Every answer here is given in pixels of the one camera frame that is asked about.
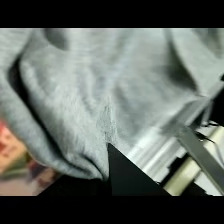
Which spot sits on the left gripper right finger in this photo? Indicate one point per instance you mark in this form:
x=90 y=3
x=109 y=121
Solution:
x=128 y=176

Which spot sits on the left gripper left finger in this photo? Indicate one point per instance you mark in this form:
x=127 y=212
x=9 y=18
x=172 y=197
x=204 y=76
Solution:
x=78 y=188

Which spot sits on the grey garment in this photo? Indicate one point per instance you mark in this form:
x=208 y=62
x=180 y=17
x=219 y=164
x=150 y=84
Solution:
x=80 y=86

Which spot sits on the silver frame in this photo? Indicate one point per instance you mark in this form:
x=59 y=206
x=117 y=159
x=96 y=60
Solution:
x=200 y=153

